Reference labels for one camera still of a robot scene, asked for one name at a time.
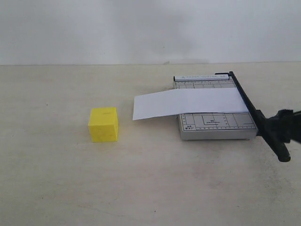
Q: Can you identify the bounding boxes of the black cutter blade arm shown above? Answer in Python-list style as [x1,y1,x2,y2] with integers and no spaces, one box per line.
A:
[228,71,291,162]

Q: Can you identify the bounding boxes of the white paper sheet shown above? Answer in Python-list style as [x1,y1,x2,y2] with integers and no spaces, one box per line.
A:
[132,88,248,121]

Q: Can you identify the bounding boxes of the yellow foam cube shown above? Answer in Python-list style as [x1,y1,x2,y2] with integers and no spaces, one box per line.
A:
[88,107,119,142]

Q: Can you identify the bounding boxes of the grey paper cutter base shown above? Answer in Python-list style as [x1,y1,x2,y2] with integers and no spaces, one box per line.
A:
[174,73,257,140]

